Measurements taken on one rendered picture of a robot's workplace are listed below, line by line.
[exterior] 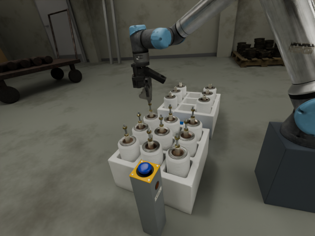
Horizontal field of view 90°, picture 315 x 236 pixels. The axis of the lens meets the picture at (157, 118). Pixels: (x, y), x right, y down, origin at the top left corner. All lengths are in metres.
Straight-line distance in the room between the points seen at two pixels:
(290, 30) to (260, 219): 0.66
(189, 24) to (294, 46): 0.39
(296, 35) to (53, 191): 1.12
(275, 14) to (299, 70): 0.14
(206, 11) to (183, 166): 0.57
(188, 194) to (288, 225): 0.39
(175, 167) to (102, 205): 0.40
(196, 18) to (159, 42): 0.17
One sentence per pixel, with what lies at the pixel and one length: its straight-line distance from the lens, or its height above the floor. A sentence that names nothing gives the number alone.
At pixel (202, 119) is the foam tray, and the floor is 0.15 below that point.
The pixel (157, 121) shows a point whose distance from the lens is 0.88.
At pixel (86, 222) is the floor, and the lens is 0.85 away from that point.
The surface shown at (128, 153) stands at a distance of 0.72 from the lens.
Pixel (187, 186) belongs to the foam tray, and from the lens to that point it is 0.64.
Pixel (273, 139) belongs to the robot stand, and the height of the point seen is 0.27.
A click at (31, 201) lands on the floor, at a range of 1.07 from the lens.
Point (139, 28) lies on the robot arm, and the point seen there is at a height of 0.69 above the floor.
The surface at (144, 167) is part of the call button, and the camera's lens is 0.49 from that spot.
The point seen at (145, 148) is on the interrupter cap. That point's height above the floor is 0.25.
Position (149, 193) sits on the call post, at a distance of 0.51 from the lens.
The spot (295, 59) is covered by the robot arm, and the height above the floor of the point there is 0.59.
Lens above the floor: 0.68
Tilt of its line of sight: 29 degrees down
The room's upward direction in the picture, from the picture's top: 6 degrees counter-clockwise
